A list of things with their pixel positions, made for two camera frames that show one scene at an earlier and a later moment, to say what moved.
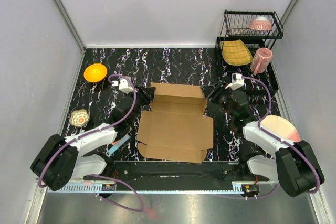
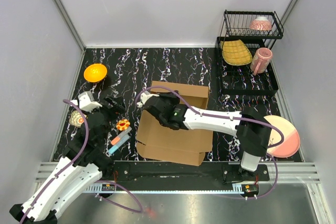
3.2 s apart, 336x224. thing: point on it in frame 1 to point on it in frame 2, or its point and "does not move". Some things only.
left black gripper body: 138,105 to 110,112
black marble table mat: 114,85 does not move
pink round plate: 281,126 does not move
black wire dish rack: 242,49 does not move
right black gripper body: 231,112 to 172,99
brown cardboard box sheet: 175,128 does not move
